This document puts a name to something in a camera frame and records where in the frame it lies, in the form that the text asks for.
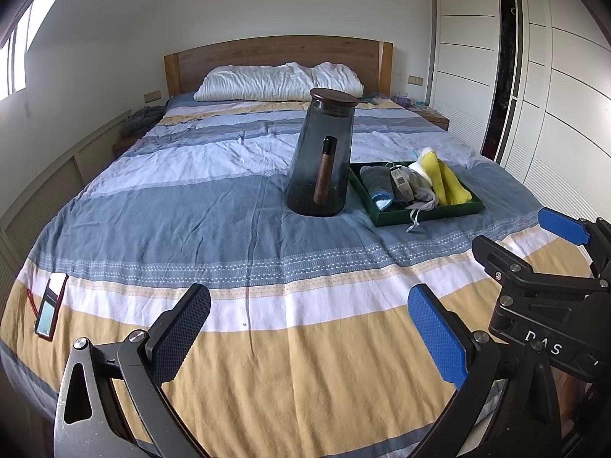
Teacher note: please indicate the wooden nightstand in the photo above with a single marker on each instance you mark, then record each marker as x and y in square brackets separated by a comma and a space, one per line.
[125, 143]
[437, 119]

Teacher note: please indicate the wall socket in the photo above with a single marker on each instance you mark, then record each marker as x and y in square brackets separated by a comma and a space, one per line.
[416, 79]
[152, 96]

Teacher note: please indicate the smartphone in red case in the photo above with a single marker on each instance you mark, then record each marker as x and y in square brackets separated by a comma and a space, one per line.
[50, 305]

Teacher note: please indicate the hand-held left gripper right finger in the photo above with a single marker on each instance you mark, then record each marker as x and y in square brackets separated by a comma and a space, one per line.
[437, 338]

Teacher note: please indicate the green tray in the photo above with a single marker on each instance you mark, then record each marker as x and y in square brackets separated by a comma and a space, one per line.
[429, 214]

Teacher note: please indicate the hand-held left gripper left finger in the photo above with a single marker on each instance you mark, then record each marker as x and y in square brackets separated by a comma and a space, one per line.
[184, 329]

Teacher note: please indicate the yellow towel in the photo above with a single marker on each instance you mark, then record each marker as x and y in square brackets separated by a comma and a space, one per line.
[453, 186]

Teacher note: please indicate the smoked glass pitcher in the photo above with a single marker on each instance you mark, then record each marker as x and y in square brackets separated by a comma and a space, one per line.
[305, 186]

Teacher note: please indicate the purple items on nightstand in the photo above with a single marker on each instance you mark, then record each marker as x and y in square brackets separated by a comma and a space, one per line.
[405, 101]

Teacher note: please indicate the wooden bed with striped quilt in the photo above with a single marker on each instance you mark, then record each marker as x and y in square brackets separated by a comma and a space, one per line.
[191, 210]

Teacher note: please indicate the white wardrobe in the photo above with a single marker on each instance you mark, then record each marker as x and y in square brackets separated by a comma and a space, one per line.
[468, 33]

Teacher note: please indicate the white waffle cloth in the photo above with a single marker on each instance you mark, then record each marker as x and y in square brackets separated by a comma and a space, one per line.
[417, 168]

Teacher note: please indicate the grey knitted cloth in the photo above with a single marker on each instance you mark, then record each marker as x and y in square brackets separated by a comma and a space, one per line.
[143, 117]

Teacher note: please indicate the dark grey towel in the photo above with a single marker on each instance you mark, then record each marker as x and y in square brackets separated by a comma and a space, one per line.
[374, 181]

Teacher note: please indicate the blue bed sheet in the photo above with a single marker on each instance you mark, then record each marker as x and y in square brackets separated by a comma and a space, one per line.
[179, 100]

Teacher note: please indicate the window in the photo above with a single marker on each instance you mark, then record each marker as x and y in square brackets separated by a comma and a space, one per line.
[19, 57]

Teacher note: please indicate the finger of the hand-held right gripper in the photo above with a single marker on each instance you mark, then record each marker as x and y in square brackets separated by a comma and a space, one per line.
[506, 260]
[563, 226]

